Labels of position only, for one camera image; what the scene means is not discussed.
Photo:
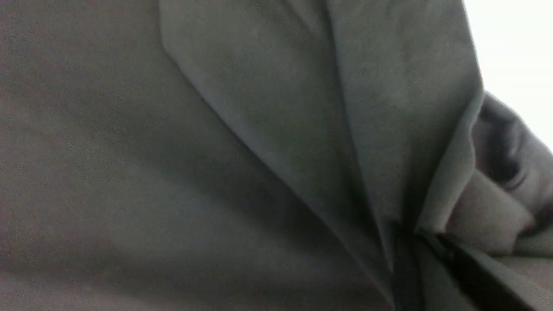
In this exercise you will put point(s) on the dark gray long-sleeve shirt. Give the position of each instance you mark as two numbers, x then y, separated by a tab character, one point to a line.
263	155

